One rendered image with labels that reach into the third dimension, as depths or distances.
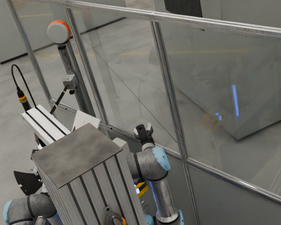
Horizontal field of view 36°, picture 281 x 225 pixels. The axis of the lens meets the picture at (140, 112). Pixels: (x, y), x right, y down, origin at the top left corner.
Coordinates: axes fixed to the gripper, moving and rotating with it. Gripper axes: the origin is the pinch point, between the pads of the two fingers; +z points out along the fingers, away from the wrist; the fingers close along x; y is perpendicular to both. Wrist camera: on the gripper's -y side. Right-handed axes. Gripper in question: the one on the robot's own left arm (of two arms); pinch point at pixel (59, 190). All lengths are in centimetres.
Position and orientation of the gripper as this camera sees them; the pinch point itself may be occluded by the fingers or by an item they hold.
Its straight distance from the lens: 274.4
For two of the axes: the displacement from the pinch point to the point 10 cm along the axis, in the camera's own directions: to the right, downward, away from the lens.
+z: 1.4, -5.7, 8.1
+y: -9.4, 1.9, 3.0
